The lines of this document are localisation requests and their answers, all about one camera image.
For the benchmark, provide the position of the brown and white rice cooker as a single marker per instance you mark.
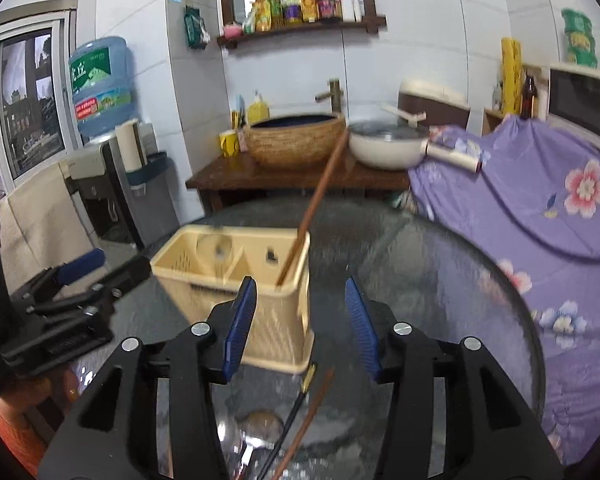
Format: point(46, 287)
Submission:
point(440, 107)

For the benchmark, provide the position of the woven pattern wash basin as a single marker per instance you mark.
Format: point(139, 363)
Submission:
point(295, 145)

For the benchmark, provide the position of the brown wooden chopstick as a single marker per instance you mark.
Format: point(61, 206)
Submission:
point(320, 190)
point(307, 417)

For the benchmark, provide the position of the black chopstick with gold band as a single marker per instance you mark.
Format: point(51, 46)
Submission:
point(292, 410)

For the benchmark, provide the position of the green label bottle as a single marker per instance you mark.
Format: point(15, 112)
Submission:
point(276, 10)

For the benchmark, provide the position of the yellow food packet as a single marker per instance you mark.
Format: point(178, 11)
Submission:
point(261, 15)

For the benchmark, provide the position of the bottle with yellow label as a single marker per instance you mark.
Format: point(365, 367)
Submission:
point(308, 5)

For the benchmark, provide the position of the stack of green packets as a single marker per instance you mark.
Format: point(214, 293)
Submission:
point(580, 40)

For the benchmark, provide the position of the green hanging packet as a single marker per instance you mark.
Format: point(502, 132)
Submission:
point(196, 27)

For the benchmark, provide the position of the cream plastic utensil holder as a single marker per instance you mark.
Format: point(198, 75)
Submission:
point(275, 330)

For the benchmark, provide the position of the white rice paddle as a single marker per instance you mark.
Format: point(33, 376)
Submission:
point(405, 115)

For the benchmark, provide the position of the glass pan lid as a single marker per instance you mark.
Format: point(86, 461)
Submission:
point(385, 130)

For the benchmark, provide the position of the grey water dispenser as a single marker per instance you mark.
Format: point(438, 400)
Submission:
point(130, 210)

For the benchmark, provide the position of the dark wooden mirror shelf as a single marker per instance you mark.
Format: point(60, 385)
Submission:
point(300, 31)

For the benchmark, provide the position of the white frying pan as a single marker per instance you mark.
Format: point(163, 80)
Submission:
point(385, 152)

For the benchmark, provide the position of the glass door cabinet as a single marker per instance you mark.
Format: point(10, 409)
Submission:
point(30, 100)

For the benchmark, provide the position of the dark wooden table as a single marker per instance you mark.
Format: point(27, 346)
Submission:
point(230, 177)

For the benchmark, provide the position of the steel spoon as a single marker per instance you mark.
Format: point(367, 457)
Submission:
point(215, 250)

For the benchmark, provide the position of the purple floral cloth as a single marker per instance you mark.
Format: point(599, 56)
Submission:
point(520, 200)

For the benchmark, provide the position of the white microwave oven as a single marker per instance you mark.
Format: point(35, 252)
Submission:
point(575, 100)

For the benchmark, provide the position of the small white squeeze bottle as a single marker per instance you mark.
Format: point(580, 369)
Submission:
point(358, 10)

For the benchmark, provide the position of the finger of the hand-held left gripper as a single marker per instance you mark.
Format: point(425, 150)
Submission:
point(125, 275)
point(80, 265)

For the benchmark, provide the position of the yellow soap dispenser bottle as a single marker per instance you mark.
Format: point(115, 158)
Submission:
point(258, 112)

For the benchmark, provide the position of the yellow wrapped roll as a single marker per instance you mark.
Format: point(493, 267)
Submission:
point(511, 75)

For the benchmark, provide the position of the oil bottle with purple label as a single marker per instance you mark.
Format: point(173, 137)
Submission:
point(292, 7)

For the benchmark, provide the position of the yellow mug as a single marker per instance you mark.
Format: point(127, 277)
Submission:
point(228, 144)

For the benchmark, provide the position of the beige cloth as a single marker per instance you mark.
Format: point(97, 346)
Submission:
point(40, 220)

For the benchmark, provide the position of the teal plastic rack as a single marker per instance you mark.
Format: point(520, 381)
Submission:
point(152, 165)

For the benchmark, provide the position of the bronze faucet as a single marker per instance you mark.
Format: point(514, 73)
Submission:
point(334, 95)

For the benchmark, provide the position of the brown glass bottle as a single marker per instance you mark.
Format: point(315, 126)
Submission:
point(529, 100)

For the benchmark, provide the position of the small wooden box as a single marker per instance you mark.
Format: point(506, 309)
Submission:
point(492, 122)

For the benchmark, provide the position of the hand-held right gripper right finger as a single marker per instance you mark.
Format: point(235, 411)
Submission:
point(362, 330)

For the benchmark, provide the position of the pink bowl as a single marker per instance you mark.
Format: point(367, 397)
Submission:
point(232, 31)

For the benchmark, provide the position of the blue water bottle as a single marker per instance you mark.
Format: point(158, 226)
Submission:
point(100, 85)

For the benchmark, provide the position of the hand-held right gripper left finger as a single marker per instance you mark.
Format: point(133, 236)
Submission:
point(240, 330)

